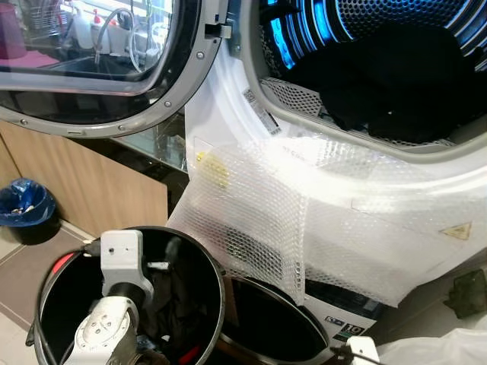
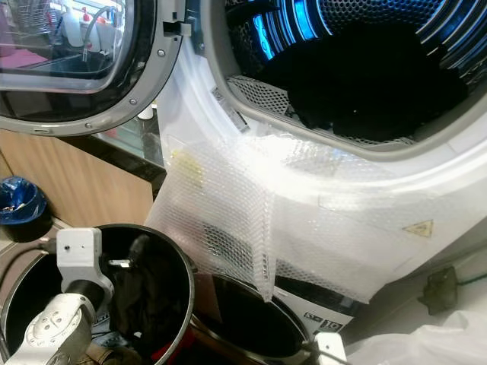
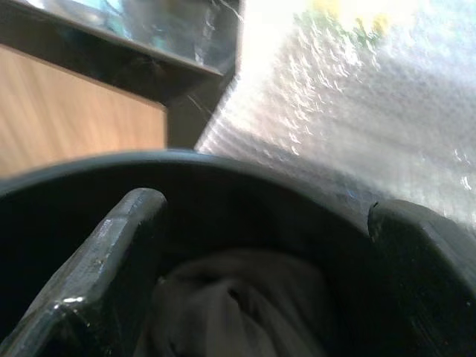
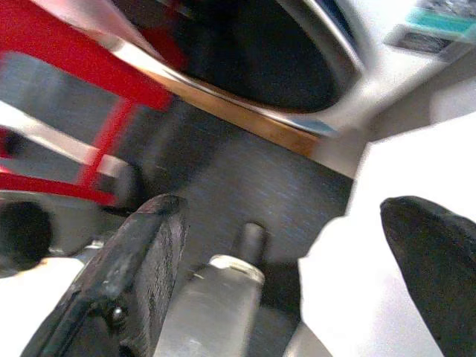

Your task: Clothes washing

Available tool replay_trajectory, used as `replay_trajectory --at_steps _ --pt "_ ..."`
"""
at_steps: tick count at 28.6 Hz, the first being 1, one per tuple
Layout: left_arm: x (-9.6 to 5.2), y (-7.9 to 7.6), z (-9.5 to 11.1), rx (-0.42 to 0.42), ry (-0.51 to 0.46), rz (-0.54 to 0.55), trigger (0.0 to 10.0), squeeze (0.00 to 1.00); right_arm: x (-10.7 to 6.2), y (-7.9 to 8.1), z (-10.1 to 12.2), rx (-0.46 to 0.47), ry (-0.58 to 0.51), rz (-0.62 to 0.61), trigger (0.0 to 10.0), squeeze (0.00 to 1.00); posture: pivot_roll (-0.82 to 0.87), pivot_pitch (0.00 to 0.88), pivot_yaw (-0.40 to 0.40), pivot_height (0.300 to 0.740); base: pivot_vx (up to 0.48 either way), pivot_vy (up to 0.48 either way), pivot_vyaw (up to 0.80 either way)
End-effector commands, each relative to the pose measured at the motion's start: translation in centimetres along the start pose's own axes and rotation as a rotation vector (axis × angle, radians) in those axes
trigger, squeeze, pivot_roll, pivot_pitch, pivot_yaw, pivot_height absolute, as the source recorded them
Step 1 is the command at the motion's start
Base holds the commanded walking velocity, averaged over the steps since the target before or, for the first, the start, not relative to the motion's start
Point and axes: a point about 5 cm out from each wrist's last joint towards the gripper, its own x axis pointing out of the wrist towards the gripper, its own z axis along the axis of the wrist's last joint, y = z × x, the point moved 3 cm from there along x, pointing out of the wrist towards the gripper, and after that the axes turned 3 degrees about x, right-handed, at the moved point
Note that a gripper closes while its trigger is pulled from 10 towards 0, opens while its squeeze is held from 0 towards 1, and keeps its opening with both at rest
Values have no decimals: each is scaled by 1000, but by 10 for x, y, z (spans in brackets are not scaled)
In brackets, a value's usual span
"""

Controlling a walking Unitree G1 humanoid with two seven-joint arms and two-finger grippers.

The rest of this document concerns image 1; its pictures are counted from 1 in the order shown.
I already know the brown cloth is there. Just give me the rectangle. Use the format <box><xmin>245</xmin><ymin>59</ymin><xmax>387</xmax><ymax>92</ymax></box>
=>
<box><xmin>126</xmin><ymin>346</ymin><xmax>173</xmax><ymax>365</ymax></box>

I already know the white washing machine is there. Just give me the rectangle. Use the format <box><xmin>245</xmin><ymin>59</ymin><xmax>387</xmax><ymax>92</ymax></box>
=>
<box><xmin>185</xmin><ymin>0</ymin><xmax>487</xmax><ymax>358</ymax></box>

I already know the clear bubble wrap sheet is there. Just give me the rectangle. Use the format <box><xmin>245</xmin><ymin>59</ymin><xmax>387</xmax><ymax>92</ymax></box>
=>
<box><xmin>167</xmin><ymin>129</ymin><xmax>487</xmax><ymax>309</ymax></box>

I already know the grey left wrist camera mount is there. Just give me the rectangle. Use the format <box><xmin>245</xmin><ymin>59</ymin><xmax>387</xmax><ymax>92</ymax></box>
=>
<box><xmin>99</xmin><ymin>230</ymin><xmax>157</xmax><ymax>305</ymax></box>

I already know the yellow rectangular sticker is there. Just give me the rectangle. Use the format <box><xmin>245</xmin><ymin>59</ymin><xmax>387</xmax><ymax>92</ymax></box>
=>
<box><xmin>196</xmin><ymin>151</ymin><xmax>229</xmax><ymax>188</ymax></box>

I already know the white plastic sheet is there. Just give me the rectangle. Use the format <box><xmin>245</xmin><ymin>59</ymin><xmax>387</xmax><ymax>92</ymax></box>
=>
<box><xmin>377</xmin><ymin>327</ymin><xmax>487</xmax><ymax>365</ymax></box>

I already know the black round laundry bucket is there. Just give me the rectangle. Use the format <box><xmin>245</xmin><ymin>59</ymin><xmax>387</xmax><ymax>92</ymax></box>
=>
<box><xmin>30</xmin><ymin>226</ymin><xmax>227</xmax><ymax>365</ymax></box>

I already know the wooden cabinet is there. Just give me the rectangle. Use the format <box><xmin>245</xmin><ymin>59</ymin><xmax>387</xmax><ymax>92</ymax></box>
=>
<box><xmin>0</xmin><ymin>122</ymin><xmax>188</xmax><ymax>236</ymax></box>

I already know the bin with blue bag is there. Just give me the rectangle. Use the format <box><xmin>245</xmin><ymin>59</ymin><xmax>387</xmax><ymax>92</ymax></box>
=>
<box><xmin>0</xmin><ymin>179</ymin><xmax>60</xmax><ymax>246</ymax></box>

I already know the dark green power adapter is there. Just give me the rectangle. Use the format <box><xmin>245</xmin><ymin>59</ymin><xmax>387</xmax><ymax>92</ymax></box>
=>
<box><xmin>444</xmin><ymin>270</ymin><xmax>486</xmax><ymax>319</ymax></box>

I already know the round glass washer door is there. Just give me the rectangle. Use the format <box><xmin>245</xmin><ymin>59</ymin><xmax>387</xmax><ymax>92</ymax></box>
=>
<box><xmin>0</xmin><ymin>0</ymin><xmax>243</xmax><ymax>138</ymax></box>

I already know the black clothes pile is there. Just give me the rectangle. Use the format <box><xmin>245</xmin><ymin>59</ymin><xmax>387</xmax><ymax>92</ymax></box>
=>
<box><xmin>289</xmin><ymin>23</ymin><xmax>487</xmax><ymax>143</ymax></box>

